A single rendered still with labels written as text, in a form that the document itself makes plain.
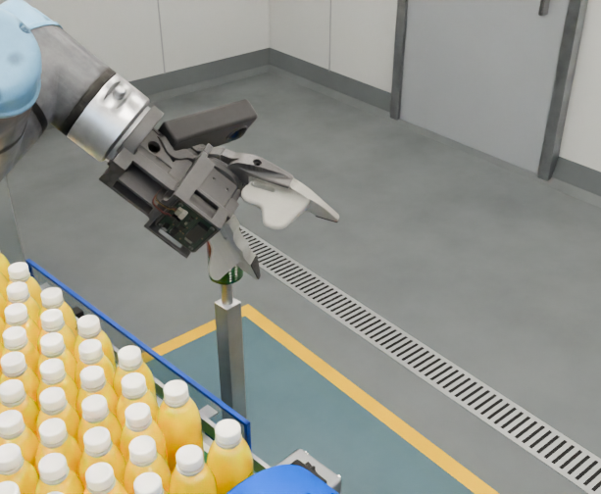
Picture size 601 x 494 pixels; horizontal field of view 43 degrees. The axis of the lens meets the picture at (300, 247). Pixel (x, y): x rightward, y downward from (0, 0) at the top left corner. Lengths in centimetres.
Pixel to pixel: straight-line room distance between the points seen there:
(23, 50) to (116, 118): 18
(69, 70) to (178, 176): 13
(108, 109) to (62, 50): 6
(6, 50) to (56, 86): 17
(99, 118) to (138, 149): 5
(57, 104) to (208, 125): 14
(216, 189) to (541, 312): 282
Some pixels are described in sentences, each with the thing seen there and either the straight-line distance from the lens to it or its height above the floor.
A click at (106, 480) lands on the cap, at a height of 111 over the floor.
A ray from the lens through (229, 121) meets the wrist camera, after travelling 78.
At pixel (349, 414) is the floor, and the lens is 283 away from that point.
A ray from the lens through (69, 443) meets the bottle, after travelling 127.
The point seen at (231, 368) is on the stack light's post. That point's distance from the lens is 155.
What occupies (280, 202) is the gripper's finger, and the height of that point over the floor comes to 162.
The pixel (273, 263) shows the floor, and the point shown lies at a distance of 362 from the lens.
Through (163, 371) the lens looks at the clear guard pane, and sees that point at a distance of 161.
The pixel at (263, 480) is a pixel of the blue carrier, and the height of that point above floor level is 123.
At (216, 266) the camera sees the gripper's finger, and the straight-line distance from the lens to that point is 79.
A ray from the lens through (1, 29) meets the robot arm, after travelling 56.
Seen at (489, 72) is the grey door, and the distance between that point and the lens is 465.
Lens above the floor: 195
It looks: 31 degrees down
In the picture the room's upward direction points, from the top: straight up
